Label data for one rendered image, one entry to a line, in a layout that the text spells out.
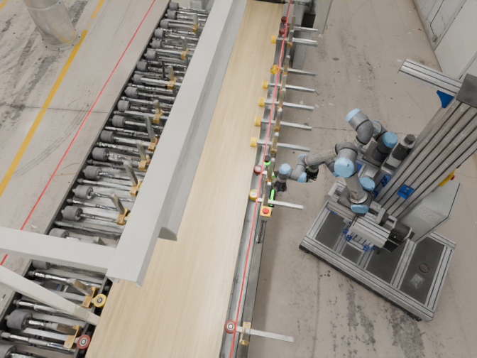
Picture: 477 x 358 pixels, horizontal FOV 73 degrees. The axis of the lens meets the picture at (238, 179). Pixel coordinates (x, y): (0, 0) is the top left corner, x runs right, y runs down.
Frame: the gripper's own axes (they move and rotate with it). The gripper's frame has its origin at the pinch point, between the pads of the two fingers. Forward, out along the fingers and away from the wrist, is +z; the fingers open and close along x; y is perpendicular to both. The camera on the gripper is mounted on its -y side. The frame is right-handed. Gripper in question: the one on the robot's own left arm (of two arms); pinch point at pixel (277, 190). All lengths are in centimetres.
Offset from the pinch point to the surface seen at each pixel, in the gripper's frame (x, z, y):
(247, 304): -38, 26, 76
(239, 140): -20, 6, -59
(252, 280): -31, 26, 59
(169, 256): -89, 6, 38
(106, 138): -139, 13, -85
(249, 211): -20.6, 34.2, -1.7
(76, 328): -151, 10, 75
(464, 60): 316, 54, -190
